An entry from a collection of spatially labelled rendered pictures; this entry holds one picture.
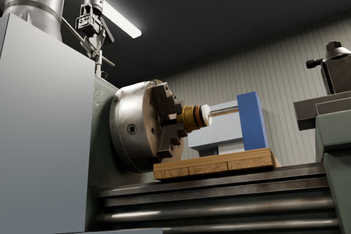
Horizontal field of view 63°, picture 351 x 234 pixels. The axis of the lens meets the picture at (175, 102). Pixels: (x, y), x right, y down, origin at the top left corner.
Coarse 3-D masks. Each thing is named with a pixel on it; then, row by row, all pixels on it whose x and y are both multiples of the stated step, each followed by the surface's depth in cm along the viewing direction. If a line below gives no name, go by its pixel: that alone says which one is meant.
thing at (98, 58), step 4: (100, 52) 112; (96, 56) 111; (100, 56) 111; (96, 60) 111; (100, 60) 111; (96, 64) 110; (100, 64) 111; (96, 72) 110; (100, 72) 110; (100, 76) 110
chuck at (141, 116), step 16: (128, 96) 92; (144, 96) 89; (128, 112) 88; (144, 112) 87; (144, 128) 85; (160, 128) 95; (128, 144) 88; (144, 144) 86; (144, 160) 89; (176, 160) 101
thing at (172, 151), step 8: (168, 128) 94; (176, 128) 93; (184, 128) 93; (160, 136) 93; (168, 136) 92; (176, 136) 90; (184, 136) 94; (160, 144) 91; (168, 144) 89; (176, 144) 92; (160, 152) 89; (168, 152) 88; (152, 160) 90; (160, 160) 90
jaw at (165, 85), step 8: (160, 88) 95; (168, 88) 98; (160, 96) 96; (168, 96) 96; (176, 96) 97; (160, 104) 96; (168, 104) 96; (176, 104) 95; (184, 104) 97; (160, 112) 97; (168, 112) 96; (176, 112) 95
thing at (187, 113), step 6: (186, 108) 94; (192, 108) 93; (198, 108) 92; (180, 114) 95; (186, 114) 93; (192, 114) 92; (198, 114) 91; (180, 120) 94; (186, 120) 92; (192, 120) 92; (198, 120) 92; (186, 126) 93; (192, 126) 93; (198, 126) 94; (204, 126) 94
